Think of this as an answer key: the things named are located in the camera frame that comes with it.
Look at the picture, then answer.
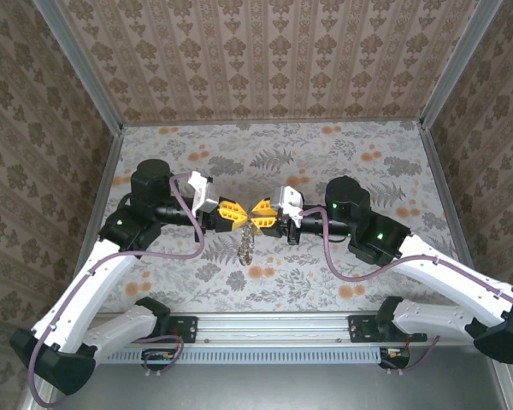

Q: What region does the silver keyring chain with keys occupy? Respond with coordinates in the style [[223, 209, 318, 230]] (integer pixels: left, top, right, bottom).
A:
[[237, 205, 260, 267]]

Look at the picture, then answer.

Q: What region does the small electronics module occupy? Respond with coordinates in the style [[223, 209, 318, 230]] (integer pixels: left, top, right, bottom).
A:
[[143, 348, 175, 370], [380, 346, 411, 370]]

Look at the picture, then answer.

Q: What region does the grey metal panel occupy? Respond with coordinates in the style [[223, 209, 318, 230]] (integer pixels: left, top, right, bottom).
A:
[[21, 344, 512, 410]]

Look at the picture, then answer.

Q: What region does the aluminium table side rail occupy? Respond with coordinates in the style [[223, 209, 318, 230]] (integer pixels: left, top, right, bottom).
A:
[[63, 127, 125, 315], [418, 123, 475, 274]]

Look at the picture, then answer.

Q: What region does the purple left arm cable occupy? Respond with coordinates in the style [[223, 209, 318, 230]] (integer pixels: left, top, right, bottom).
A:
[[27, 173, 206, 409]]

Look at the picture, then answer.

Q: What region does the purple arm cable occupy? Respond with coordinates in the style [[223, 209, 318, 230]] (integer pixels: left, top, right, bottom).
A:
[[301, 207, 513, 315], [27, 173, 206, 409]]

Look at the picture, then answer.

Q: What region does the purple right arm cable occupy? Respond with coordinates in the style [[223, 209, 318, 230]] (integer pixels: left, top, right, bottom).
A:
[[301, 207, 513, 315]]

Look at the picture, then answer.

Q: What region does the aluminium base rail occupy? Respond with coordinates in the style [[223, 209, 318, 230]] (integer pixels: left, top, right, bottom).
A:
[[85, 313, 504, 348]]

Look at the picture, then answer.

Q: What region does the short purple base cable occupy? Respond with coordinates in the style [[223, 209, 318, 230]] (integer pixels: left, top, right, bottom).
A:
[[142, 335, 185, 378], [380, 335, 442, 378]]

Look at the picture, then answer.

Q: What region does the grey slotted cable duct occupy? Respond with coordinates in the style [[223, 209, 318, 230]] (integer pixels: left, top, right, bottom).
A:
[[95, 344, 385, 366]]

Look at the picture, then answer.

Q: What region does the aluminium frame post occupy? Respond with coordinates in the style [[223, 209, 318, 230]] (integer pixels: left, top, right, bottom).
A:
[[418, 0, 504, 129], [32, 0, 125, 134]]

